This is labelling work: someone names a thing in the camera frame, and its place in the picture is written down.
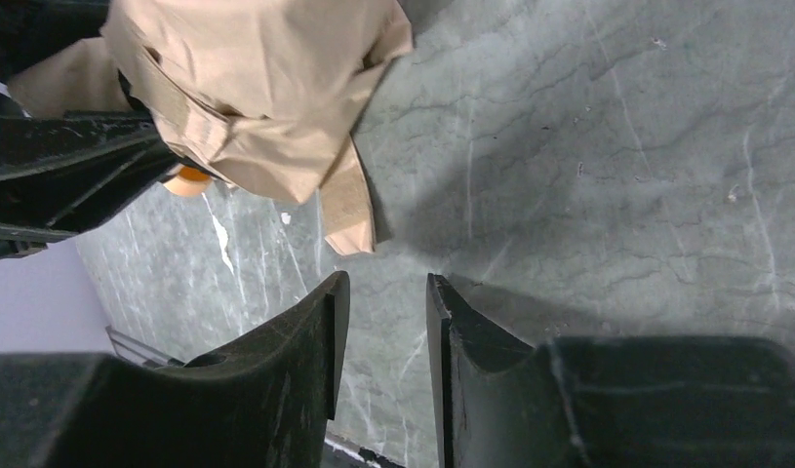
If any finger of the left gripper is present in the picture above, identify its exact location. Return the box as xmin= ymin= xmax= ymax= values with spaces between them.
xmin=0 ymin=112 xmax=178 ymax=260

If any aluminium frame rail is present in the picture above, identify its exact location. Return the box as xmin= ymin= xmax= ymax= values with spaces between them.
xmin=105 ymin=326 xmax=184 ymax=369

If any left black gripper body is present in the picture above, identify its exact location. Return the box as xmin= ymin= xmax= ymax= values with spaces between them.
xmin=0 ymin=1 xmax=113 ymax=117

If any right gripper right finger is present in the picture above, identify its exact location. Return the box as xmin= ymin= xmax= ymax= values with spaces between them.
xmin=426 ymin=274 xmax=795 ymax=467

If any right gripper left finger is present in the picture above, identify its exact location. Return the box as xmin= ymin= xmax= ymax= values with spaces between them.
xmin=0 ymin=271 xmax=350 ymax=467

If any beige and black umbrella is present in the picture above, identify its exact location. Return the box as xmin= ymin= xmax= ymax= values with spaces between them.
xmin=7 ymin=1 xmax=413 ymax=255

